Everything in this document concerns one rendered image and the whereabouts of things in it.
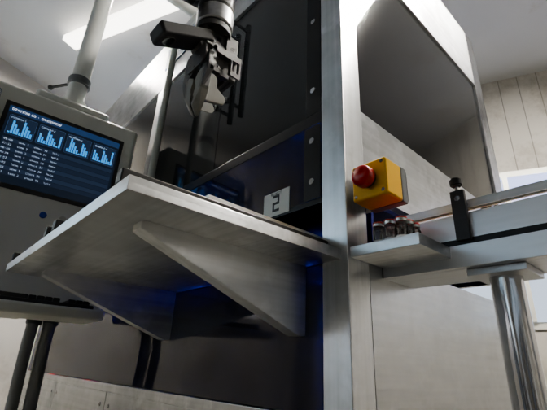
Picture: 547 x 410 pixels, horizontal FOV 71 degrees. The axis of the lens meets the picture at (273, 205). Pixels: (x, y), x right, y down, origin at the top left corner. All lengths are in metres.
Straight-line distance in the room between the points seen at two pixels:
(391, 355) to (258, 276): 0.28
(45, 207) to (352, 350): 1.15
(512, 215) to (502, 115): 3.15
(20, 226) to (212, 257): 0.96
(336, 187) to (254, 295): 0.27
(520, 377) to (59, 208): 1.36
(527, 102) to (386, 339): 3.32
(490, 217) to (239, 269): 0.42
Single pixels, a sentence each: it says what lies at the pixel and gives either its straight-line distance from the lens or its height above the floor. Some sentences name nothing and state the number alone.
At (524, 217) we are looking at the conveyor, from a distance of 0.71.
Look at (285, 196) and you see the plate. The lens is 0.86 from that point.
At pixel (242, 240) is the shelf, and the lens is 0.62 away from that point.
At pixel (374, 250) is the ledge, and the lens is 0.67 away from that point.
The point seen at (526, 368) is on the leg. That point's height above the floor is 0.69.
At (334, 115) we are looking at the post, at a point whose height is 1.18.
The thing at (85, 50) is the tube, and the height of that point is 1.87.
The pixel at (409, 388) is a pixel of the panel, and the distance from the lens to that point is 0.83.
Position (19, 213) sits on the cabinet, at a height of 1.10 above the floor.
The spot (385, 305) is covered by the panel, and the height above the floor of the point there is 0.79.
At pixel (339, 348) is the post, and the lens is 0.69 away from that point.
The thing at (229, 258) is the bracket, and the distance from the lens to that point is 0.64.
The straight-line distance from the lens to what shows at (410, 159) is 1.04.
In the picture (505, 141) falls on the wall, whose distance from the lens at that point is 3.70.
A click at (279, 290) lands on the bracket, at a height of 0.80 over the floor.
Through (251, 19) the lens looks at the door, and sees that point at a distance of 1.43.
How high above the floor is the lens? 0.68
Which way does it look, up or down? 23 degrees up
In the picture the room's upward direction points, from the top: 3 degrees clockwise
